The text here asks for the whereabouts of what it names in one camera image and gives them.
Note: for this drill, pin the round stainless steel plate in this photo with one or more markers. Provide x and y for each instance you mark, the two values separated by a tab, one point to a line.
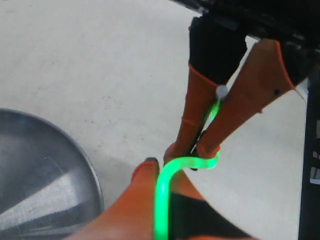
48	187

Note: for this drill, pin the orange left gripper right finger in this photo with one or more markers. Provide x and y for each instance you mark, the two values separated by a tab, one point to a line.
192	218

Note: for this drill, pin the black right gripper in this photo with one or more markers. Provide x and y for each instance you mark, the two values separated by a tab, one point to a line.
263	77

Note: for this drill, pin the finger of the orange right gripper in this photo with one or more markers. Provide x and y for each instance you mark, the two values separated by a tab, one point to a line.
200	96

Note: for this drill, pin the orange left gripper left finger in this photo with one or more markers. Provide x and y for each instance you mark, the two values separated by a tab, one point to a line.
131	216

